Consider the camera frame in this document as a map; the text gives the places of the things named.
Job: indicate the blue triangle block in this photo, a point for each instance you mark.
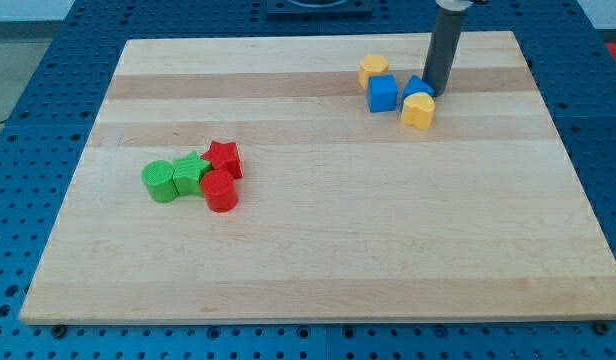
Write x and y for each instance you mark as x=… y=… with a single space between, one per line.
x=416 y=85

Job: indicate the blue cube block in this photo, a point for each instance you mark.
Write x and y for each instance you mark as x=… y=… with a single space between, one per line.
x=382 y=93

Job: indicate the yellow heart block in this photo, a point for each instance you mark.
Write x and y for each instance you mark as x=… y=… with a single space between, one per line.
x=418 y=110

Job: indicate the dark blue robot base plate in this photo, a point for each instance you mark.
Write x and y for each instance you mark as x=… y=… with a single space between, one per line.
x=300 y=8

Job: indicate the green star block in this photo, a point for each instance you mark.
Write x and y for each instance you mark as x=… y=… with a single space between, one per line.
x=188 y=172

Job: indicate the wooden board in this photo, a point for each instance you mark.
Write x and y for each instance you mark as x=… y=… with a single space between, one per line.
x=343 y=215

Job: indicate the red cylinder block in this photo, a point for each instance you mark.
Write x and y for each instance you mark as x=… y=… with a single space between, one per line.
x=219 y=190

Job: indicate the green cylinder block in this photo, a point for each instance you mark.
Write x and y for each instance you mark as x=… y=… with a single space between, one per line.
x=157 y=177

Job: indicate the yellow hexagon block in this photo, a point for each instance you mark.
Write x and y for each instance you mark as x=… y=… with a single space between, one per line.
x=371 y=65

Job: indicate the red star block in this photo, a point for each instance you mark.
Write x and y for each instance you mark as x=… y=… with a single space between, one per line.
x=224 y=156

